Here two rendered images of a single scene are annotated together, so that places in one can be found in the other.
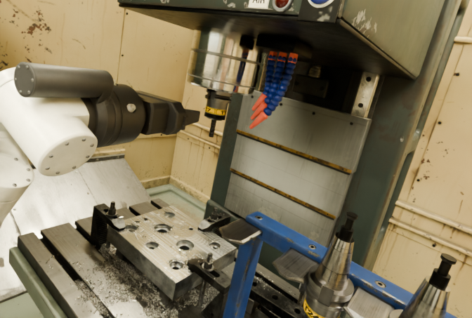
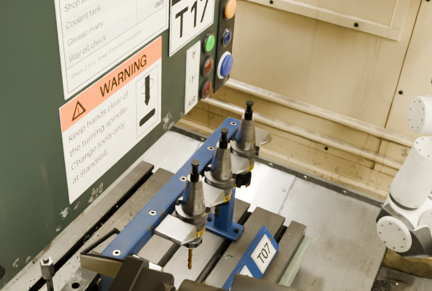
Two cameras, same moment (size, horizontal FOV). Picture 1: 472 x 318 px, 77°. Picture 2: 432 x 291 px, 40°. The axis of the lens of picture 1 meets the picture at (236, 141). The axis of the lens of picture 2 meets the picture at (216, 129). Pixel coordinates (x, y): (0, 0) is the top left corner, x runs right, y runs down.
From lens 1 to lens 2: 0.90 m
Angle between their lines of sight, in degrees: 90
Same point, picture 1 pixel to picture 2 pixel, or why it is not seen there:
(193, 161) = not seen: outside the picture
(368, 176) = not seen: outside the picture
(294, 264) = (178, 229)
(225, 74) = not seen: hidden behind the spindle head
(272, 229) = (137, 240)
